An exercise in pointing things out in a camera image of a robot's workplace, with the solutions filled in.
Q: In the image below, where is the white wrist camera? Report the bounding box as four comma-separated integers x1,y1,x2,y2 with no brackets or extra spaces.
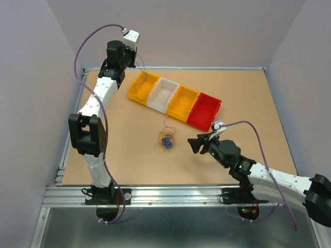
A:
122,28,140,51
209,119,226,140

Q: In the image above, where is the purple camera cable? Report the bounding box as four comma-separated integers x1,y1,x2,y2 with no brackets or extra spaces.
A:
74,23,127,225
223,120,297,231

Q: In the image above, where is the yellow wire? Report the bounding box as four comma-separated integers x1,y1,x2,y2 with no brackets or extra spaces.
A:
154,125,180,150

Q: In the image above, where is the far yellow bin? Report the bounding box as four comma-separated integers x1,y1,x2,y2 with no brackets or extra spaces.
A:
128,71,160,105

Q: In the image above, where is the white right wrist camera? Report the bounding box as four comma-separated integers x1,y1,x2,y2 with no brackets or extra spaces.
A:
209,119,226,140

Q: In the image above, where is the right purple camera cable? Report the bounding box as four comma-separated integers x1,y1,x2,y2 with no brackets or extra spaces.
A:
223,120,297,231

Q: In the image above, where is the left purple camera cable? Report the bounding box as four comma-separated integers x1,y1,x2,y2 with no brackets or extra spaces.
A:
74,23,127,225

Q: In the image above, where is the white bin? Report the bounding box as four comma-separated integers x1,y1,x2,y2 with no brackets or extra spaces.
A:
146,77,180,114

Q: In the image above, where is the near yellow bin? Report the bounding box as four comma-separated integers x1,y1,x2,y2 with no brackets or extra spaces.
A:
166,85,200,122

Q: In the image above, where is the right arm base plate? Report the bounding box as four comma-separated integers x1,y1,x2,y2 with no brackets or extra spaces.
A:
218,187,269,222

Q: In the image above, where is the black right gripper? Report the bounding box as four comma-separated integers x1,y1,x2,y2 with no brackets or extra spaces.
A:
187,131,229,168

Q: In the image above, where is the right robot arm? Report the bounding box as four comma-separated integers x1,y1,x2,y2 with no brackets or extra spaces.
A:
188,134,330,227

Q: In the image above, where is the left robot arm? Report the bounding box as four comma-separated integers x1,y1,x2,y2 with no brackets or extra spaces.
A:
68,40,137,204

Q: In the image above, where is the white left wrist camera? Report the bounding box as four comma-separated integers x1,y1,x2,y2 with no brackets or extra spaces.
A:
122,28,140,51

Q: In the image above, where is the red bin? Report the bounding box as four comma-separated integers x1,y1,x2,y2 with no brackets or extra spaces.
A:
186,92,222,132

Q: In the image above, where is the yellow bin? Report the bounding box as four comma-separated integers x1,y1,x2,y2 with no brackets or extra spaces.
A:
166,85,200,122
128,71,160,105

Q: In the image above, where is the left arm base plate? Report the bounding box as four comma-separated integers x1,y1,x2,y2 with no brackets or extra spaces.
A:
81,185,132,224

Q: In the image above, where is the aluminium table frame rail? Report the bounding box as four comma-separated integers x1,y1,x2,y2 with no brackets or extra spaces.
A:
32,68,330,247

